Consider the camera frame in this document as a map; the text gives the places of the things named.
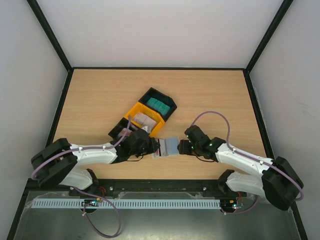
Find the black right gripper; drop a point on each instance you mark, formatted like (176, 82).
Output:
(182, 147)

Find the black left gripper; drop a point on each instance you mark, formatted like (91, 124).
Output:
(152, 148)

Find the black bin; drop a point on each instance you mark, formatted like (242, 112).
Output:
(120, 128)
(152, 92)

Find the beige card holder wallet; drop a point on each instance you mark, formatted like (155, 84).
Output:
(167, 147)

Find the yellow bin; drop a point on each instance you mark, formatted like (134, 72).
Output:
(138, 107)

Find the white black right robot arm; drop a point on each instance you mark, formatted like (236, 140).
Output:
(260, 167)

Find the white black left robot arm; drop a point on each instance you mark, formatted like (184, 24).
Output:
(61, 163)

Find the red white card stack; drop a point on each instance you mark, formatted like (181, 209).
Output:
(124, 132)

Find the white pink card stack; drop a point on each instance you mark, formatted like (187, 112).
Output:
(144, 120)

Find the green card stack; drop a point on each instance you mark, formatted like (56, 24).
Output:
(158, 105)

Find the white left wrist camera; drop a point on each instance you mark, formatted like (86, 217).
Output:
(147, 128)

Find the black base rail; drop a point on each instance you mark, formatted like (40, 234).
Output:
(155, 186)

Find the grey slotted cable duct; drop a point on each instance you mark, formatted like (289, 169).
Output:
(63, 203)

